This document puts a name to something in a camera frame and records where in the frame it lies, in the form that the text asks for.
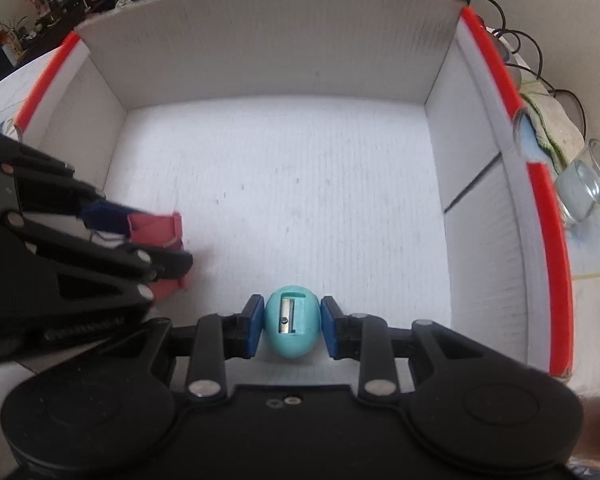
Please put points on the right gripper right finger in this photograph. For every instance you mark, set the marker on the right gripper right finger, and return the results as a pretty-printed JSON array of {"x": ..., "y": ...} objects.
[{"x": 370, "y": 341}]

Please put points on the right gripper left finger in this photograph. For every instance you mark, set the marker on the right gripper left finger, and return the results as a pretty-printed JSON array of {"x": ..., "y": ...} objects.
[{"x": 214, "y": 340}]

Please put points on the red shoe box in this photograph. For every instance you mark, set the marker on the red shoe box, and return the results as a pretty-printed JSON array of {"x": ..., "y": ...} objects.
[{"x": 366, "y": 149}]

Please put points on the small drinking glass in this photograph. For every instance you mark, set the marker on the small drinking glass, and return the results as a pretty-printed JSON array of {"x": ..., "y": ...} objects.
[{"x": 578, "y": 185}]

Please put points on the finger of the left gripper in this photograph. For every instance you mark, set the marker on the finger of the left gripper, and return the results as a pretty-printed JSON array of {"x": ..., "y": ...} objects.
[
  {"x": 168, "y": 263},
  {"x": 106, "y": 216}
]

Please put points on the teal egg pencil sharpener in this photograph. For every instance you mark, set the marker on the teal egg pencil sharpener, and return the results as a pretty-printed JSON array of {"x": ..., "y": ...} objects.
[{"x": 292, "y": 321}]

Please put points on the white green cloth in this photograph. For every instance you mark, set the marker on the white green cloth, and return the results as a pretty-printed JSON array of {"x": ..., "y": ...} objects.
[{"x": 556, "y": 135}]

